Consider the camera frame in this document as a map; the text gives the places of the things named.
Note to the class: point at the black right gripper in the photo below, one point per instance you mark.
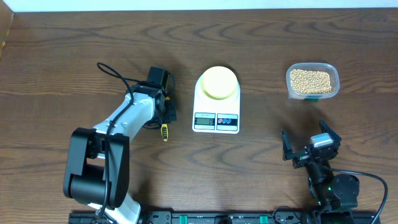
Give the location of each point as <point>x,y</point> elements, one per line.
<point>301,157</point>

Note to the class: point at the clear plastic container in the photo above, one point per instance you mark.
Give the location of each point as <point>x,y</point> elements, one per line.
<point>324,67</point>

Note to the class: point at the white digital kitchen scale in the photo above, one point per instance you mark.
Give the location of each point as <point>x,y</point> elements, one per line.
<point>216,116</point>

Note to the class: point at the yellow measuring cup scoop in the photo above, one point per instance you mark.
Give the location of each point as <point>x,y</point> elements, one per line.
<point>165,132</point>

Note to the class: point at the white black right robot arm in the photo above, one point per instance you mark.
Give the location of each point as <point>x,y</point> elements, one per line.
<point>336,194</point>

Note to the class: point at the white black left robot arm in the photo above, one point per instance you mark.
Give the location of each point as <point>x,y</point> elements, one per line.
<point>97,170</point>

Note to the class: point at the yellow bowl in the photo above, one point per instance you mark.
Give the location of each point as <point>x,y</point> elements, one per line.
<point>219,82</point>

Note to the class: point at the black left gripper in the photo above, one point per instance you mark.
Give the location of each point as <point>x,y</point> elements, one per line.
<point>171,112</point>

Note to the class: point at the soybeans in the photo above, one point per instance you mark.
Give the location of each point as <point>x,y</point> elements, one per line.
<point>310,82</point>

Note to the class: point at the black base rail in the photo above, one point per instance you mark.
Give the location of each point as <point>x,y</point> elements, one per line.
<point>165,217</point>

